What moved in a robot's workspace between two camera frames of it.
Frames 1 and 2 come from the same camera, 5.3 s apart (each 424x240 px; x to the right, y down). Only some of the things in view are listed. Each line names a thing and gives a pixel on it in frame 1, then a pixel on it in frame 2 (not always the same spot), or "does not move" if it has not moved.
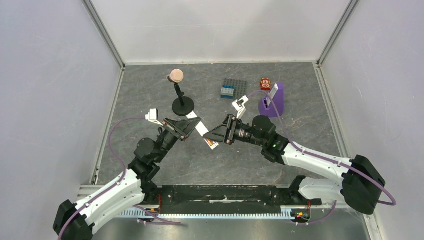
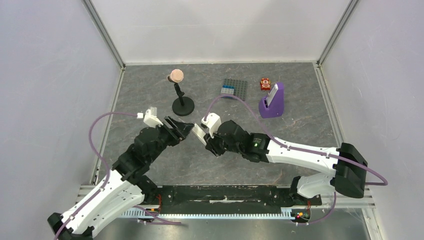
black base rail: x=230 y=199 does not move
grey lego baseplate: x=240 y=87 does not move
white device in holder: x=272 y=93 does not move
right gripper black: x=230 y=129 to x=212 y=142
